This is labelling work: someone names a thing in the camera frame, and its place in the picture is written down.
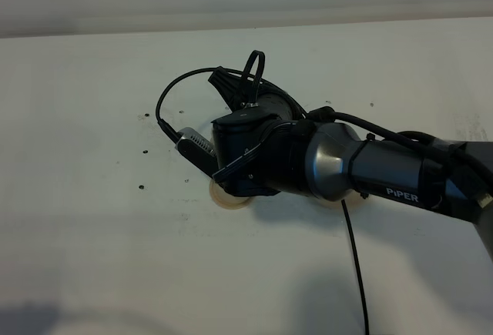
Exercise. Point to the near beige cup saucer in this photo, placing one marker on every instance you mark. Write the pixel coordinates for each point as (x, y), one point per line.
(224, 200)

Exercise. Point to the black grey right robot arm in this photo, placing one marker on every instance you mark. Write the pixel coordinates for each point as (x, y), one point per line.
(348, 154)

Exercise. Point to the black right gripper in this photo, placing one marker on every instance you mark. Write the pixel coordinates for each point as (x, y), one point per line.
(258, 152)

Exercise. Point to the beige teapot saucer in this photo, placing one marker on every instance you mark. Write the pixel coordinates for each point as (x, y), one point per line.
(351, 199)

